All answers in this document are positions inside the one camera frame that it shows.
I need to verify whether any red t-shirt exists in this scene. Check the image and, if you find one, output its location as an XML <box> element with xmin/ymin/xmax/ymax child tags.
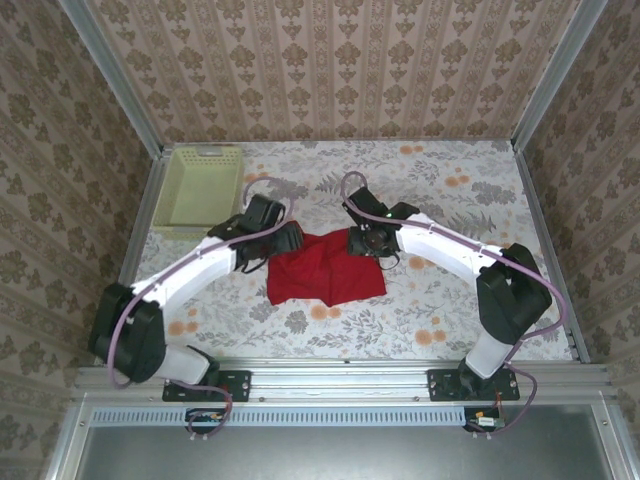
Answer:
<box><xmin>265</xmin><ymin>230</ymin><xmax>389</xmax><ymax>308</ymax></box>

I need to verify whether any pale green plastic basket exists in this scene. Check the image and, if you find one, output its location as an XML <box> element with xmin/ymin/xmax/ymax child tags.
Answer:
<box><xmin>152</xmin><ymin>145</ymin><xmax>246</xmax><ymax>237</ymax></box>

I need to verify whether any floral patterned table cover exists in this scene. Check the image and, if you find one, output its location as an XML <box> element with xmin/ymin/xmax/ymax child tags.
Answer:
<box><xmin>114</xmin><ymin>139</ymin><xmax>574</xmax><ymax>361</ymax></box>

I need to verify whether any small circuit board with connector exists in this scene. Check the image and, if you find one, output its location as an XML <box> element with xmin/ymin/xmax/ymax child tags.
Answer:
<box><xmin>464</xmin><ymin>407</ymin><xmax>504</xmax><ymax>432</ymax></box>
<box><xmin>185</xmin><ymin>407</ymin><xmax>225</xmax><ymax>434</ymax></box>

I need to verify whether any grey metal sheet panel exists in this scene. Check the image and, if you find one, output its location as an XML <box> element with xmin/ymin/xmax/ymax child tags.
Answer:
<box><xmin>74</xmin><ymin>423</ymin><xmax>614</xmax><ymax>480</ymax></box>

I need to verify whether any aluminium table side rail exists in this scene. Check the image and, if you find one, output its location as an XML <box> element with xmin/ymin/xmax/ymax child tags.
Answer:
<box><xmin>94</xmin><ymin>149</ymin><xmax>169</xmax><ymax>366</ymax></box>
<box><xmin>512</xmin><ymin>148</ymin><xmax>594</xmax><ymax>364</ymax></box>

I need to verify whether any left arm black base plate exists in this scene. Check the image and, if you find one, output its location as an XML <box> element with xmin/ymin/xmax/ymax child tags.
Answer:
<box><xmin>162</xmin><ymin>368</ymin><xmax>252</xmax><ymax>403</ymax></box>

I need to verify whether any long aluminium mounting rail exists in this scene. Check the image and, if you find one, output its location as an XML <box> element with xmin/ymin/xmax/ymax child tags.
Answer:
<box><xmin>73</xmin><ymin>355</ymin><xmax>615</xmax><ymax>405</ymax></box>

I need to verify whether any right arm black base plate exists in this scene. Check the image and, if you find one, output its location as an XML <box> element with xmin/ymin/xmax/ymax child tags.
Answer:
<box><xmin>427</xmin><ymin>368</ymin><xmax>521</xmax><ymax>403</ymax></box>

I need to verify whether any grey slotted cable duct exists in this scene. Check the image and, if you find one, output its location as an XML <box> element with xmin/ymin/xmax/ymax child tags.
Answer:
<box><xmin>91</xmin><ymin>405</ymin><xmax>469</xmax><ymax>427</ymax></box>

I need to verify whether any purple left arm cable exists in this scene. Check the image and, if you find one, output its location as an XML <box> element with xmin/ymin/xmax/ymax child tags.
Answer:
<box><xmin>107</xmin><ymin>175</ymin><xmax>289</xmax><ymax>442</ymax></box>

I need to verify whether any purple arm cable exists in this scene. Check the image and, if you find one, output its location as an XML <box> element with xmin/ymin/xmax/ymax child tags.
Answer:
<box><xmin>107</xmin><ymin>175</ymin><xmax>289</xmax><ymax>442</ymax></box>
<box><xmin>340</xmin><ymin>171</ymin><xmax>569</xmax><ymax>441</ymax></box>

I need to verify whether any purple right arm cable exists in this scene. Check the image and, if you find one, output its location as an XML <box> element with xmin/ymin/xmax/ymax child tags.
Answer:
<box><xmin>340</xmin><ymin>171</ymin><xmax>569</xmax><ymax>441</ymax></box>

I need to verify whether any aluminium corner post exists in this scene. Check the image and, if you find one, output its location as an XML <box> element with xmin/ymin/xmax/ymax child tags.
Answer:
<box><xmin>57</xmin><ymin>0</ymin><xmax>166</xmax><ymax>156</ymax></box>
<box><xmin>510</xmin><ymin>0</ymin><xmax>610</xmax><ymax>154</ymax></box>

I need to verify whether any aluminium frame bar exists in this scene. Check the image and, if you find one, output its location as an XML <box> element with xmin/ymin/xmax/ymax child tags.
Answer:
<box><xmin>45</xmin><ymin>399</ymin><xmax>94</xmax><ymax>480</ymax></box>
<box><xmin>591</xmin><ymin>403</ymin><xmax>637</xmax><ymax>480</ymax></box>

